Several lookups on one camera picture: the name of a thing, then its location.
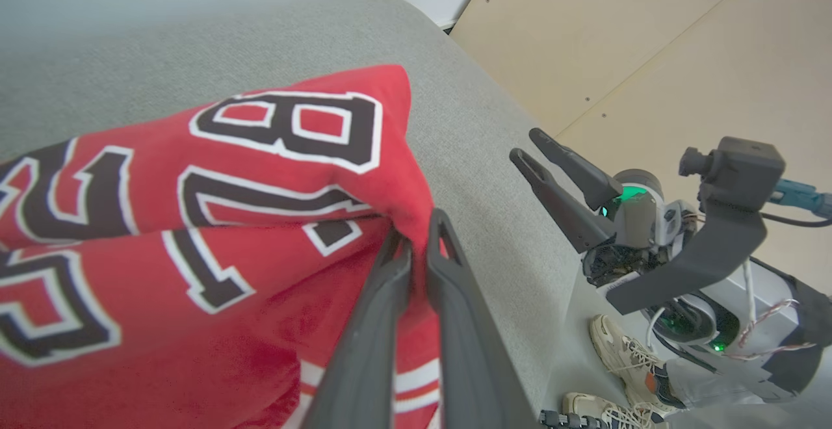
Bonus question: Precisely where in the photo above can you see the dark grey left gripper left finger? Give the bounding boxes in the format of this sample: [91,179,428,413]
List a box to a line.
[302,227,413,429]

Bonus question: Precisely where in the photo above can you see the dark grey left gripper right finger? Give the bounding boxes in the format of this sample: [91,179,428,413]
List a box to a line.
[426,208,540,429]

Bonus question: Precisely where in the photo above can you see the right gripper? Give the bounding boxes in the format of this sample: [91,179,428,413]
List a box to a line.
[509,128,769,317]

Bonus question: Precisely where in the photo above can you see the red jersey with number 23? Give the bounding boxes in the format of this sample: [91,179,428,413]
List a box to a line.
[0,65,443,429]

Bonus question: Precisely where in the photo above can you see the grey fabric sofa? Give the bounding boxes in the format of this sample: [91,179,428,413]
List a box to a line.
[0,0,625,429]

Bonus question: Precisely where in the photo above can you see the beige sneaker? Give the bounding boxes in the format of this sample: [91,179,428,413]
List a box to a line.
[562,392,660,429]
[590,314,686,410]

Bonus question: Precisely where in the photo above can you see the grey trouser leg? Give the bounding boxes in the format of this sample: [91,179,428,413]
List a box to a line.
[663,354,790,410]

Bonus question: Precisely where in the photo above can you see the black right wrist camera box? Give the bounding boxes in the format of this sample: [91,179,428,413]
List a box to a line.
[679,136,787,213]

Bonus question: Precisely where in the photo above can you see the red white twisted wires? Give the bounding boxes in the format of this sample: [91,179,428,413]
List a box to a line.
[721,298,816,359]

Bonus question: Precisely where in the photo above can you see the black right camera cable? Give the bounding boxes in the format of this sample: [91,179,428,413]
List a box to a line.
[757,211,832,229]

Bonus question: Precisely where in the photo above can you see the teal right camera connector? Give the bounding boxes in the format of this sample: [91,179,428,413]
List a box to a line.
[772,179,832,220]

